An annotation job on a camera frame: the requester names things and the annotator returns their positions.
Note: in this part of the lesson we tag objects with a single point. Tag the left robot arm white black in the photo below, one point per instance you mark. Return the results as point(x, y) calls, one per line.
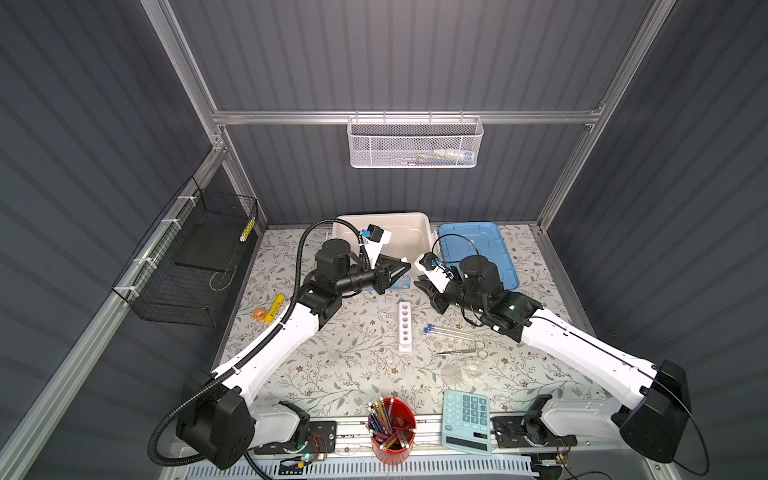
point(218, 420)

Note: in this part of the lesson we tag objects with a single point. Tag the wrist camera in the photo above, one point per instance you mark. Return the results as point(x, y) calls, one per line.
point(374, 238)
point(429, 265)

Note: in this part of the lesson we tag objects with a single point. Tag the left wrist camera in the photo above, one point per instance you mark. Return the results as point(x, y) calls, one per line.
point(374, 238)

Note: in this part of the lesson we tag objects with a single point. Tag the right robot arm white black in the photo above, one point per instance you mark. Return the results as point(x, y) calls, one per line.
point(648, 405)

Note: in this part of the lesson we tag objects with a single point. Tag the blue plastic bin lid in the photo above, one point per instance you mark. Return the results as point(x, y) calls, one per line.
point(487, 237)

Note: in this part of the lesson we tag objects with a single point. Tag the black wire side basket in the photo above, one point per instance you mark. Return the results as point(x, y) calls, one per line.
point(190, 265)

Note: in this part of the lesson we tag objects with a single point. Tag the white plastic storage bin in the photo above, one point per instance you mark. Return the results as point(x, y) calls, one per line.
point(410, 234)

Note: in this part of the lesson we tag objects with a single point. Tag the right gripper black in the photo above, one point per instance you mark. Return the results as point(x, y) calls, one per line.
point(426, 286)

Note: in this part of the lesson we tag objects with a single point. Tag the metal scissors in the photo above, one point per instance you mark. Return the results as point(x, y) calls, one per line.
point(478, 350)

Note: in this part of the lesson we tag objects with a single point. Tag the mint green calculator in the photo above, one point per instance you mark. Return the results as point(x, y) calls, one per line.
point(465, 424)

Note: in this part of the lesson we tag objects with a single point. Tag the yellow marker in basket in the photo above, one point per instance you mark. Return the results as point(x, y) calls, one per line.
point(247, 230)

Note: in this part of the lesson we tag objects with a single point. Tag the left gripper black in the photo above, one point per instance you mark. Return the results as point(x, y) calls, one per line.
point(382, 280)

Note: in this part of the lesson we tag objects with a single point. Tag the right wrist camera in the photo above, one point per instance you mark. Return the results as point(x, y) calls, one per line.
point(429, 265)

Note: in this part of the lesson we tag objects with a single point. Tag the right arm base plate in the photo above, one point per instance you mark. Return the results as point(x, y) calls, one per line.
point(517, 431)

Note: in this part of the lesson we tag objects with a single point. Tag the white wire wall basket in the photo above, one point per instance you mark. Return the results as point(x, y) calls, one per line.
point(414, 142)

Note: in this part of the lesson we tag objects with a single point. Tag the red pencil cup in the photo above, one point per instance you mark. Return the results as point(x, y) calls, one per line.
point(392, 427)

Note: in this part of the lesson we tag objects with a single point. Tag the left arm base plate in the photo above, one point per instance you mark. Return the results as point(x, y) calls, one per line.
point(320, 437)

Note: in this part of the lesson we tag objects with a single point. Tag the white test tube rack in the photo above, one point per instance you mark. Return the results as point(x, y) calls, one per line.
point(405, 327)

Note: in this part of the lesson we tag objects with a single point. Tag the white slotted cable duct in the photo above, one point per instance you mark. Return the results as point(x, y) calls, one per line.
point(419, 466)

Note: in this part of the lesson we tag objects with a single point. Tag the clear test tube blue cap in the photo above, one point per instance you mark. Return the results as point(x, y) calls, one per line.
point(456, 329)

